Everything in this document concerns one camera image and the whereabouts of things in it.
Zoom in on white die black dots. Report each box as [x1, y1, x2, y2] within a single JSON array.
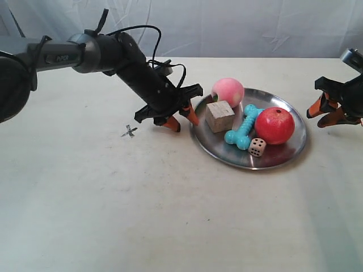
[[248, 138, 267, 157]]

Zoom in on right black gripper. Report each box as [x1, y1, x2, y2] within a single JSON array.
[[306, 75, 362, 128]]

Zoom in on round steel plate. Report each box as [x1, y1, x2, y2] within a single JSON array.
[[190, 88, 308, 170]]

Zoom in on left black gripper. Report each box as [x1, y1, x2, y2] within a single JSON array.
[[134, 84, 203, 133]]

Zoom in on pink peach toy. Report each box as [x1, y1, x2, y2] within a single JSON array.
[[211, 78, 245, 108]]

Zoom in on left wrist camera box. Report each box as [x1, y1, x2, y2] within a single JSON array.
[[149, 59, 173, 77]]

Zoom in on turquoise bone toy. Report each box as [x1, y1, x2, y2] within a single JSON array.
[[224, 104, 264, 150]]

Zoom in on white backdrop cloth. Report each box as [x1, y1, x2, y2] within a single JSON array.
[[1, 1, 362, 58]]

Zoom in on wooden cube block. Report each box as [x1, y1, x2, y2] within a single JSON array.
[[205, 101, 235, 133]]

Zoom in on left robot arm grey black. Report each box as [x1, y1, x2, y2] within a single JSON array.
[[1, 30, 203, 132]]

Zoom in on grey tape cross mark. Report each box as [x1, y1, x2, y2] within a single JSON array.
[[121, 124, 138, 138]]

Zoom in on red apple toy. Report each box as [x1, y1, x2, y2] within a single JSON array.
[[254, 107, 295, 145]]

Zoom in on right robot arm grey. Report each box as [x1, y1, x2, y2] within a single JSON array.
[[306, 48, 362, 128]]

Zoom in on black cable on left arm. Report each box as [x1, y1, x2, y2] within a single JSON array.
[[93, 8, 187, 91]]

